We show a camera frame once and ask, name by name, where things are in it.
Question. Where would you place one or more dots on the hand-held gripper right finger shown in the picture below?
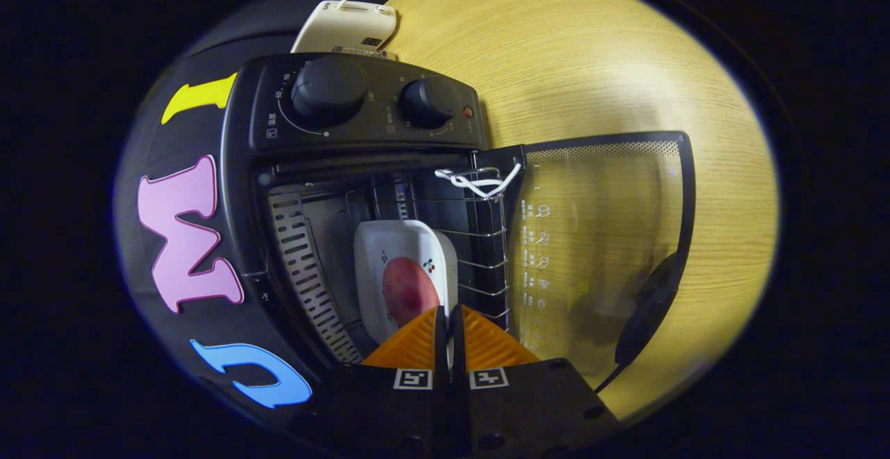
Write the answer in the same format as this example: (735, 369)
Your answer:
(528, 410)

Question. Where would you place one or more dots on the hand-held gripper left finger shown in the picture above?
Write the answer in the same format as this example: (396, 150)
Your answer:
(389, 410)

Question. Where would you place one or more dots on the pink round food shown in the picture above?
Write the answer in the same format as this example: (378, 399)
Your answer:
(410, 292)

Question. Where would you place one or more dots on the white square plate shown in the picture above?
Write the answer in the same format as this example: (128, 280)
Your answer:
(389, 243)

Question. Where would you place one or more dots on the black toaster oven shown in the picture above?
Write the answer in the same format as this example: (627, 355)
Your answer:
(368, 135)

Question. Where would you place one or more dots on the white bread toaster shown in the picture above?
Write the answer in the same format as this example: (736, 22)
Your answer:
(341, 28)

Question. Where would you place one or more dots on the black backdrop cloth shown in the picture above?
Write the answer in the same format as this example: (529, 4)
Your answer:
(195, 140)

